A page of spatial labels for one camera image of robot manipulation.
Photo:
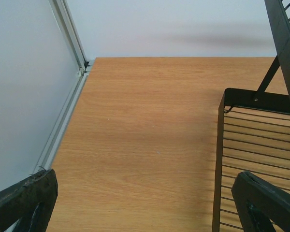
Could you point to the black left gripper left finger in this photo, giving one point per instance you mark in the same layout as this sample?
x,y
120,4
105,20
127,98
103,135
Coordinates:
x,y
29,203

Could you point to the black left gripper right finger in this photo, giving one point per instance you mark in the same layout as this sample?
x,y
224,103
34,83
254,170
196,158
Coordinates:
x,y
259,204

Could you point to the black wire dish rack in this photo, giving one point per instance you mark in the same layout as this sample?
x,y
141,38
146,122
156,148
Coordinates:
x,y
254,127

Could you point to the aluminium left frame post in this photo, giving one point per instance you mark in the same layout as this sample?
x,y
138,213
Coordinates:
x,y
72,80

